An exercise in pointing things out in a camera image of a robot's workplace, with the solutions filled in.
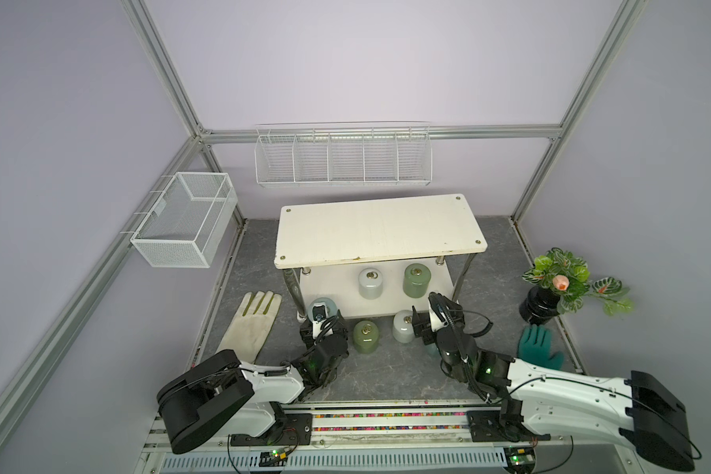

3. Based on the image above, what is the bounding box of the large white tea canister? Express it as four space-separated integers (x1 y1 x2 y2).
392 310 416 344

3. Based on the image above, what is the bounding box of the small green tea canister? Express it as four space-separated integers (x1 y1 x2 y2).
403 263 432 298

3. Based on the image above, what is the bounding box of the large green tea canister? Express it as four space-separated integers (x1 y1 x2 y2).
353 320 380 354

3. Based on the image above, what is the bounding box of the small white tea canister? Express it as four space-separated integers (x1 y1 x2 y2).
359 268 383 300

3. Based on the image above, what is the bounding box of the small blue tea canister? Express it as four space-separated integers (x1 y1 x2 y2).
307 297 338 323

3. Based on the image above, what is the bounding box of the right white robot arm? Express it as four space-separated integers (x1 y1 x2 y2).
410 292 702 472

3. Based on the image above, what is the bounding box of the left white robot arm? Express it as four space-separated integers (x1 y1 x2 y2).
156 313 349 454

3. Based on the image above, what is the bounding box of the white two-tier shelf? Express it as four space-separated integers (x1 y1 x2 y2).
275 194 488 319

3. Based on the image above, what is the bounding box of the beige work glove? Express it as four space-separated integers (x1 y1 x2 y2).
216 292 282 363

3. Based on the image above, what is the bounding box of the green rubber glove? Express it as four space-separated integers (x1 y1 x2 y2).
517 325 565 371

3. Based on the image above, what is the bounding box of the artificial plant in black pot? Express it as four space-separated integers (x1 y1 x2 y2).
519 247 634 325

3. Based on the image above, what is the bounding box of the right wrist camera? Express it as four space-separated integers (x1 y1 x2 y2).
429 309 448 332

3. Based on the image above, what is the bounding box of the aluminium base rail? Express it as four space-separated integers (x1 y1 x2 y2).
135 400 649 473

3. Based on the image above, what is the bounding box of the long white wire basket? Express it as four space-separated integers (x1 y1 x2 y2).
254 122 434 187

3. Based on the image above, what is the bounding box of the white mesh wall basket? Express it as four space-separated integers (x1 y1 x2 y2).
130 172 238 269

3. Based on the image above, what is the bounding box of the aluminium cage frame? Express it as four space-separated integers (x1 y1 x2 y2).
0 0 650 457

